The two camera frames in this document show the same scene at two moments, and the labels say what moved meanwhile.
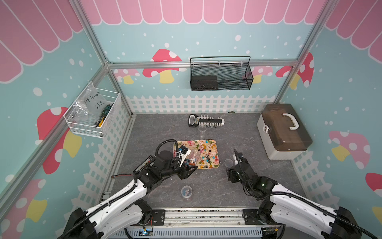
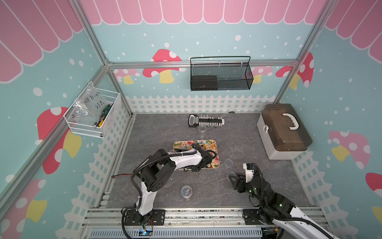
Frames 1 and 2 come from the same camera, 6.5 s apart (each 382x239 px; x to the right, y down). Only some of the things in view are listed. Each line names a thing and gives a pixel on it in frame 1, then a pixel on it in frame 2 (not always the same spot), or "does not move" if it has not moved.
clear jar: [186, 191] does not move
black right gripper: [232, 173] → [241, 180]
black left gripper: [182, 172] → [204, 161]
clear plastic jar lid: [229, 163] does not move
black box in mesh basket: [203, 82] does not move
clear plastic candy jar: [202, 129] does not move
